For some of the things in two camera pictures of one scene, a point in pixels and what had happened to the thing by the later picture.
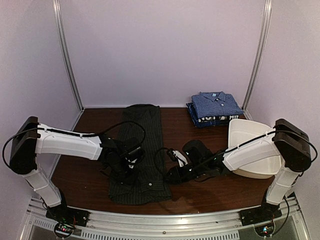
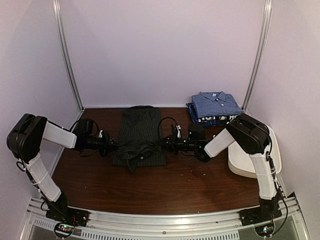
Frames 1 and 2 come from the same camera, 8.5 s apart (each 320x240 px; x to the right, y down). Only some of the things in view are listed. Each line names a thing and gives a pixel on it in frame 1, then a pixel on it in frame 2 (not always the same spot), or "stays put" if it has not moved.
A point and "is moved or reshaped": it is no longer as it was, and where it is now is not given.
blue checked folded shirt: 216,104 stays put
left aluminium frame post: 57,8 stays put
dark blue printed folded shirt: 206,122 stays put
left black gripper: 129,181 → 108,144
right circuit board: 264,230 stays put
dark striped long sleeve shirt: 141,123 is moved or reshaped
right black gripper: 178,177 → 171,145
